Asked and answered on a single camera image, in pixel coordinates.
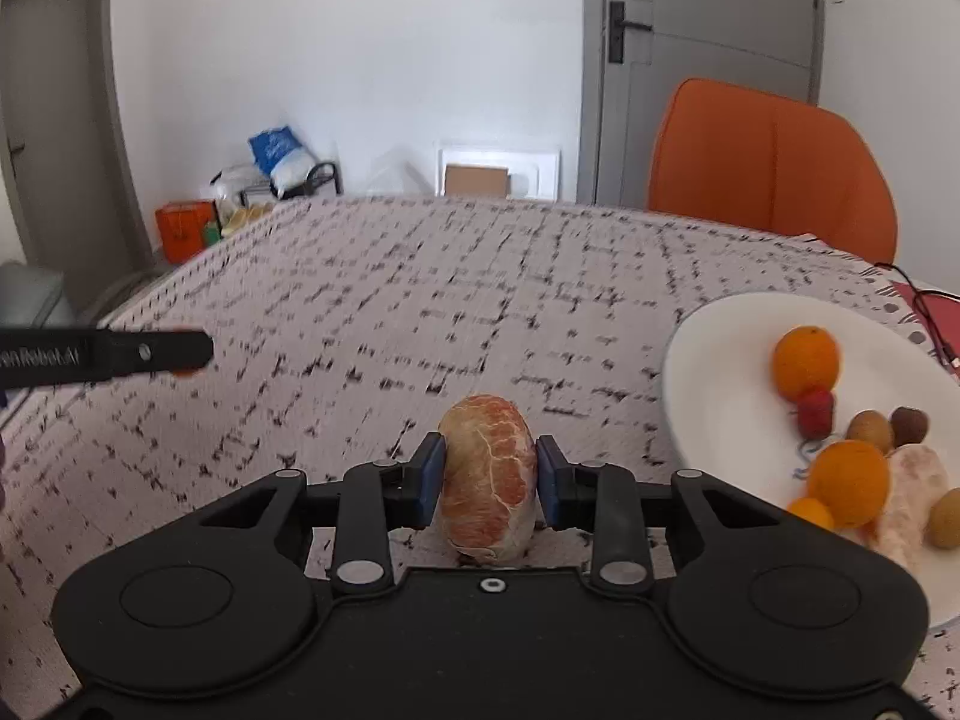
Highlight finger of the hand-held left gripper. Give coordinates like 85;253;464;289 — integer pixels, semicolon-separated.
96;326;215;378

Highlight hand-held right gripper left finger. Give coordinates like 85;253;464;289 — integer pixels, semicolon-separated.
199;431;451;598

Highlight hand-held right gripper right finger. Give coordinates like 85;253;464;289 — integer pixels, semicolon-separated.
534;433;786;597

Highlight large peeled grapefruit piece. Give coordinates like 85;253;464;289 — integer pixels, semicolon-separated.
437;394;539;566

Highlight white plate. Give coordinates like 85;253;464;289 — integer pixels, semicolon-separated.
661;292;960;629

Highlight medium orange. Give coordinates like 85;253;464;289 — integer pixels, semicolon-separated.
786;496;836;533
772;325;842;401

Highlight large orange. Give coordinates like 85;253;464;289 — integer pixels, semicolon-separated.
808;439;892;530

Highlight small brown round fruit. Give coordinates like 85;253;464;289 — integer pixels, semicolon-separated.
846;410;896;452

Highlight small peeled grapefruit piece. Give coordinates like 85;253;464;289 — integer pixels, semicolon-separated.
862;444;950;568

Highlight large brown round fruit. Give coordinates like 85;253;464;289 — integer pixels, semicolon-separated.
926;487;960;550

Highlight orange box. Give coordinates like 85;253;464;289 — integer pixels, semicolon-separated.
156;200;219;265

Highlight yellow slippers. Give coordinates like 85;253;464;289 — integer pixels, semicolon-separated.
223;204;275;235

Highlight patterned grey tablecloth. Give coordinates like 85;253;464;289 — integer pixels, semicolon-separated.
0;195;960;720

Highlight grey side door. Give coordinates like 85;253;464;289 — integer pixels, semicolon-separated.
0;0;152;302

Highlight blue and white bag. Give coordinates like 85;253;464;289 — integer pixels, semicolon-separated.
249;126;320;200

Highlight brown cardboard piece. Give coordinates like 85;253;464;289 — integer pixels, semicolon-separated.
444;163;512;198

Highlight white foam box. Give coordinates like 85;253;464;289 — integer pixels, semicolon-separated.
435;139;562;203

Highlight dark red small fruit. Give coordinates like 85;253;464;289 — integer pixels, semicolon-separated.
890;406;930;447

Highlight orange chair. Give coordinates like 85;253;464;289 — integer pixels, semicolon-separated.
646;77;899;266

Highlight red mat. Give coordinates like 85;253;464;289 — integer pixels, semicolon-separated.
892;281;960;362

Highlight black cable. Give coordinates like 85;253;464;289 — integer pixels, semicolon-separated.
874;262;960;373

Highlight black door handle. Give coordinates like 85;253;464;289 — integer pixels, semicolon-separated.
608;0;653;65

